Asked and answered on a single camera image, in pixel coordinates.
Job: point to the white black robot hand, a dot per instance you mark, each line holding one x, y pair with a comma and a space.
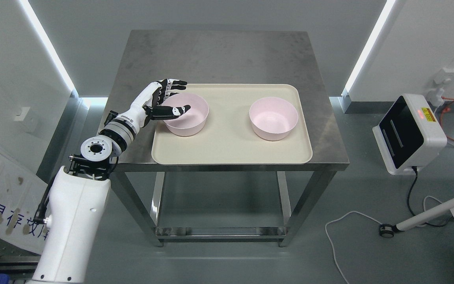
148, 104

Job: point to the pink bowl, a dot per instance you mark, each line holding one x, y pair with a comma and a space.
273, 118
193, 120

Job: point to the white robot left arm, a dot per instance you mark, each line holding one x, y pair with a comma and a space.
75, 200

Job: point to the stainless steel table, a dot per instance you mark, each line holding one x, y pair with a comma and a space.
225, 57

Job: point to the cream plastic tray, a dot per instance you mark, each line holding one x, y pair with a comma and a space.
227, 137

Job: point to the white sign board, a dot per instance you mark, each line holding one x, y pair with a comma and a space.
21, 191

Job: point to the white black charging device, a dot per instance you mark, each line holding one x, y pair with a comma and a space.
409, 135

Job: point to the white stand leg with caster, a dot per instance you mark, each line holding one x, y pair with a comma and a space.
388, 230

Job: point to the white wall socket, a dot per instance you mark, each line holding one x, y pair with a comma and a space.
443, 78

